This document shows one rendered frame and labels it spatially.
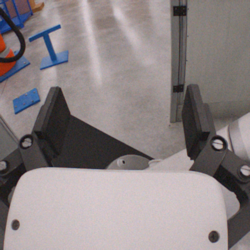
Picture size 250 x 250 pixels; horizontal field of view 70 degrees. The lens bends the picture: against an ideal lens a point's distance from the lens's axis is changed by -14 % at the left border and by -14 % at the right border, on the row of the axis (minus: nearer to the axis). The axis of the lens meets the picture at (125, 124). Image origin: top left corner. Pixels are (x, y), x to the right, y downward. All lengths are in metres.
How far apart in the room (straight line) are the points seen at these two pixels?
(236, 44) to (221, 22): 0.23
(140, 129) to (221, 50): 0.98
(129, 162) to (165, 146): 1.39
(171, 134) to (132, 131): 0.35
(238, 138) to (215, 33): 1.26
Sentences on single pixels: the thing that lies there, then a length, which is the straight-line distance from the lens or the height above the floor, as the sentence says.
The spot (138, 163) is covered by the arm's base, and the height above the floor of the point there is 1.12.
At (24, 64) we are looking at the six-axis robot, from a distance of 3.56.
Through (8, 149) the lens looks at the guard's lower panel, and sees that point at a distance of 1.32.
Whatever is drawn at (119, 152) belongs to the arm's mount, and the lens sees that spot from 0.35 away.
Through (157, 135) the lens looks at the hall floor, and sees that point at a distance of 1.80.
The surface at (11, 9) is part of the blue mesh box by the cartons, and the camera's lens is 5.99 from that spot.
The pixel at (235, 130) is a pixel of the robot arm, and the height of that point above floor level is 1.26.
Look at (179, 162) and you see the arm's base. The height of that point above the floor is 1.21.
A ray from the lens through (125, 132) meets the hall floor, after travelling 1.84.
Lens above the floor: 1.43
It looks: 49 degrees down
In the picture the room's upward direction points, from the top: 11 degrees counter-clockwise
